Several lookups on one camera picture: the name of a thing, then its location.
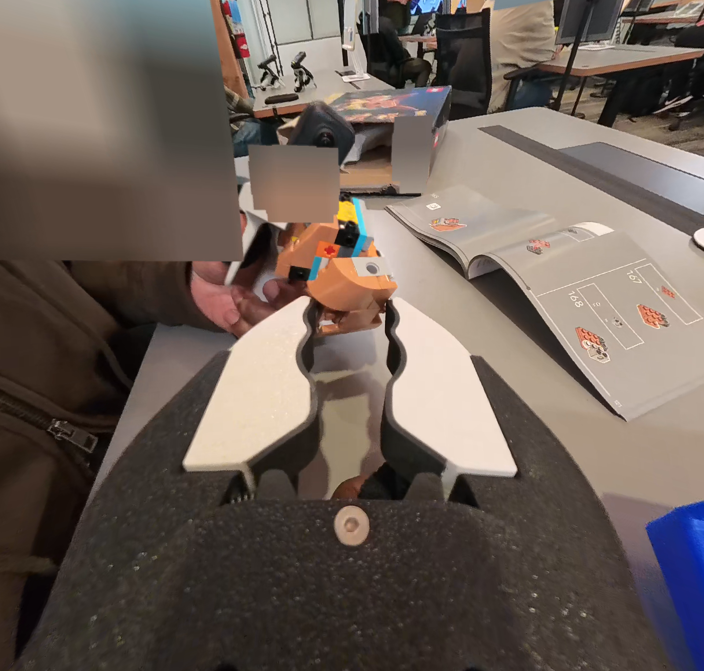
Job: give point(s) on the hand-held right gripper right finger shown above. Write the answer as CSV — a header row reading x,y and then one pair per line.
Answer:
x,y
451,407

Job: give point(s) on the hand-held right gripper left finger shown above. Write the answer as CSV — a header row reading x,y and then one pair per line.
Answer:
x,y
258,401

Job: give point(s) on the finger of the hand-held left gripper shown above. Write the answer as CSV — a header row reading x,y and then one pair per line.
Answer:
x,y
237,258

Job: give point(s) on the colourful toy brick build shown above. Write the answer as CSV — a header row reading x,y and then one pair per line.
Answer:
x,y
335,286

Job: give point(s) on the person's left forearm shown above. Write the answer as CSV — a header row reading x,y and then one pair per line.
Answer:
x,y
154,291

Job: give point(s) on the grey background desk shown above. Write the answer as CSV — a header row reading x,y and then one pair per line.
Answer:
x,y
330,85

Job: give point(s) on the dark desk mat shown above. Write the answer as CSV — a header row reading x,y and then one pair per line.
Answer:
x,y
632,171

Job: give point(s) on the brown edged desk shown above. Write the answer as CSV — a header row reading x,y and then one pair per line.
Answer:
x,y
621,55

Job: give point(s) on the person's left hand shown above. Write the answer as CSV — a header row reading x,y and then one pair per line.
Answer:
x,y
220,297

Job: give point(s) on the person's right hand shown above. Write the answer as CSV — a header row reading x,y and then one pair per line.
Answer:
x,y
357,487

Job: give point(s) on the small black tripod device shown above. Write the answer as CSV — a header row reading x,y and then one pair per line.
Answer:
x,y
301,74
269,77

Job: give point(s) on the cardboard box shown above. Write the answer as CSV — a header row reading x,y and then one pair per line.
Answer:
x,y
368,171

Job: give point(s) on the red fire extinguisher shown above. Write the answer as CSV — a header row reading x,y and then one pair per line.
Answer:
x,y
242,44

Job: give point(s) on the white tablet stand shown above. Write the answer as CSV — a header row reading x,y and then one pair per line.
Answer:
x,y
350,22

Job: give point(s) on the black office chair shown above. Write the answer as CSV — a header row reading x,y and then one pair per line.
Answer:
x,y
462,61

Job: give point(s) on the grey instruction booklet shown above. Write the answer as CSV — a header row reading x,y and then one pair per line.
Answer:
x,y
577,264

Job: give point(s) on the person's brown jacket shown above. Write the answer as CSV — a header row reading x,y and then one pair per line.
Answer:
x,y
55,352

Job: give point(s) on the blue plastic bin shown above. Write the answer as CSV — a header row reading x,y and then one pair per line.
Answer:
x,y
682,583

